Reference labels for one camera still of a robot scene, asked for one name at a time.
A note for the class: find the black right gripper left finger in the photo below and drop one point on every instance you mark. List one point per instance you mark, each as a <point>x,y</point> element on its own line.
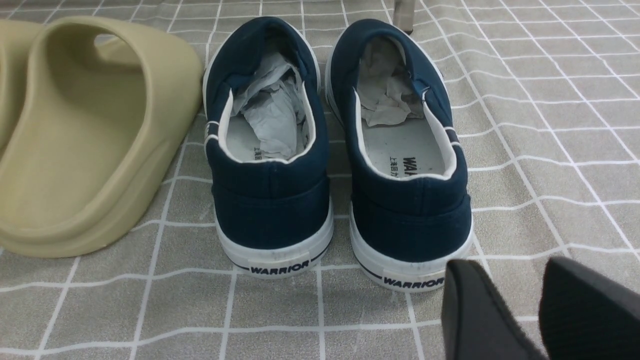
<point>476,322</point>

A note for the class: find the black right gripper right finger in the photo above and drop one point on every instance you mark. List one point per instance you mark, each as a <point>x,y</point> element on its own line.
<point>584,315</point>

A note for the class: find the navy slip-on shoe right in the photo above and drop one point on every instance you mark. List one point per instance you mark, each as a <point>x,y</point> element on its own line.
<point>410,210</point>

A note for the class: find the navy slip-on shoe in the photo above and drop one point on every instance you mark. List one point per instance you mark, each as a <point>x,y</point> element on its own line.
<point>410,210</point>
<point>267,144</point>

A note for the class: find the navy slip-on shoe left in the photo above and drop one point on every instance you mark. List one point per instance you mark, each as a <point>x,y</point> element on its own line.
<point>267,144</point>

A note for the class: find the olive foam slide right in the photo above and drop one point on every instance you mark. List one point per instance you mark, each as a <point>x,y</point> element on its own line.
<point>107,105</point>

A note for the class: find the olive foam slide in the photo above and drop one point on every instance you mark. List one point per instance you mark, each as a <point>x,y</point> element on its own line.
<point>16,38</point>
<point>107,105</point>

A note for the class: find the olive foam slide left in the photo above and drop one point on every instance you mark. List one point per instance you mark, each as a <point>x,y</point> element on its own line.
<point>16,38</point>

